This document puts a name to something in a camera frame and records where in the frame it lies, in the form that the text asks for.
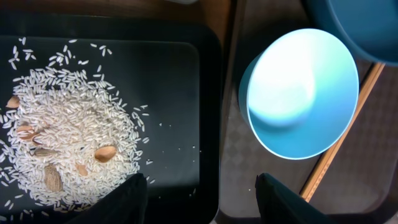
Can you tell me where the black waste tray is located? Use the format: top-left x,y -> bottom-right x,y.
1,12 -> 223,223

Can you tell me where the dark blue bowl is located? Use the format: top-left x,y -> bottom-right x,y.
303,0 -> 397,67

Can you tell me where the brown serving tray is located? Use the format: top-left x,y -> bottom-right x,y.
215,1 -> 397,223

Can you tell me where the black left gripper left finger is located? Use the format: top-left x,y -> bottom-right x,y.
69,173 -> 148,224

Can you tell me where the rice pile with nuts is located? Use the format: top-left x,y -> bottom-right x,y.
1,49 -> 148,223

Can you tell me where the light blue bowl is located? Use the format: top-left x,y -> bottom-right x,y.
238,28 -> 359,160

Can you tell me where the wooden chopstick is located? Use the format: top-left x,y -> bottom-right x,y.
300,62 -> 386,203

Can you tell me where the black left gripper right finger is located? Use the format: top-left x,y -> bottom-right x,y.
256,173 -> 334,224

